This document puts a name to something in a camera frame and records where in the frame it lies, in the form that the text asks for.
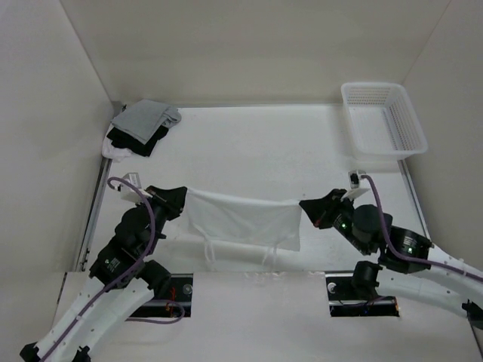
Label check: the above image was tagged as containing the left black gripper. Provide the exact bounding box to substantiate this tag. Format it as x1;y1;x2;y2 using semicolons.
137;185;188;255

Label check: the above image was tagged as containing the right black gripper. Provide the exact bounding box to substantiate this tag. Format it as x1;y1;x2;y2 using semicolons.
299;187;371;254

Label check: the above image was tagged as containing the white tank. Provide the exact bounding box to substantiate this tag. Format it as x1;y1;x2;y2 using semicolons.
101;137;133;163
183;188;302;270

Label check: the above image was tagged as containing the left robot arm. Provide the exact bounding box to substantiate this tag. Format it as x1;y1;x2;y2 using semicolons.
20;186;187;361

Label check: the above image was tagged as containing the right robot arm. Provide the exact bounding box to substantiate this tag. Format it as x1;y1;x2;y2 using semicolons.
299;189;482;329

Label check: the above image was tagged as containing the folded white tank top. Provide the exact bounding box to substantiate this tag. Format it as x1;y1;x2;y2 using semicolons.
101;137;133;163

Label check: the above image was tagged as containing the folded black tank top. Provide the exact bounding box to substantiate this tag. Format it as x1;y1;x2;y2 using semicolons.
106;126;169;157

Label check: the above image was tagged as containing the folded grey tank top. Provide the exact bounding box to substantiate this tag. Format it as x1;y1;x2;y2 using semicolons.
112;100;182;143

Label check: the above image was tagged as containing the white plastic basket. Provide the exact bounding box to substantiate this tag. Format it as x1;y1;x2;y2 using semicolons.
340;82;428;161

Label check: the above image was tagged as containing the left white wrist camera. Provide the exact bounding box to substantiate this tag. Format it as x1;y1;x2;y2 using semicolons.
115;172;154;203

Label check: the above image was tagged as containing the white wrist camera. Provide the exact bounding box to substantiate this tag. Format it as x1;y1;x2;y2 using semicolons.
342;170;370;201
115;172;154;203

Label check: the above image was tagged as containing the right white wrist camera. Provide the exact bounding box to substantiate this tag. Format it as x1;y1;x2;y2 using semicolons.
342;170;370;201

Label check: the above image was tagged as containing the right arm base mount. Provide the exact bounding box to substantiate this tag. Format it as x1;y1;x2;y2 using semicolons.
325;273;400;318

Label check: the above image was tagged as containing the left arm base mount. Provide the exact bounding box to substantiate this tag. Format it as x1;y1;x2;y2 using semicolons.
131;274;194;319

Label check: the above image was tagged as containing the metal table edge rail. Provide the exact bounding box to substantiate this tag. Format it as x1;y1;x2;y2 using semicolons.
75;100;128;272

